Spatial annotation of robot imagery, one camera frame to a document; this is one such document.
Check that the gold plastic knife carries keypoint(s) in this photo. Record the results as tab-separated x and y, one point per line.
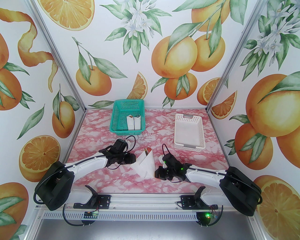
147	151

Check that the aluminium mounting rail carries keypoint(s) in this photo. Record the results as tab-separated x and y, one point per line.
145	201

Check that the black round device with LED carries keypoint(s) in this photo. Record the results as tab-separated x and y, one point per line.
202	219

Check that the white plastic basket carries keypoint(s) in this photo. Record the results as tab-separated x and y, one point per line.
187	131

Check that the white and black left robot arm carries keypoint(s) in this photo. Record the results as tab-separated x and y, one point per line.
84	163

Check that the green plastic basket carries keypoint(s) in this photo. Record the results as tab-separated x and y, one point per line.
121	110

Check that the slotted metal strip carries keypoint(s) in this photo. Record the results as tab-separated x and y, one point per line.
145	215

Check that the aluminium frame post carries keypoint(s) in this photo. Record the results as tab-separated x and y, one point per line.
235	58
61	61

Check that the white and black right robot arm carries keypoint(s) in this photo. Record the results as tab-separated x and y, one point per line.
206	174

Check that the aluminium frame rear bar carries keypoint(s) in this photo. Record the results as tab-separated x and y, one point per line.
164	108

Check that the rolled napkin utensil bundle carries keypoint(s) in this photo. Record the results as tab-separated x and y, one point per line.
130	122
137	121

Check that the small circuit board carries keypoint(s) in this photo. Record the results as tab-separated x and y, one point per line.
91	214
212	215

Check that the white paper napkin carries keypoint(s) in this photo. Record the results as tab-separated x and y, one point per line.
146	164

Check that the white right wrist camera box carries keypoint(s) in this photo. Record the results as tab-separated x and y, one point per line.
164	165

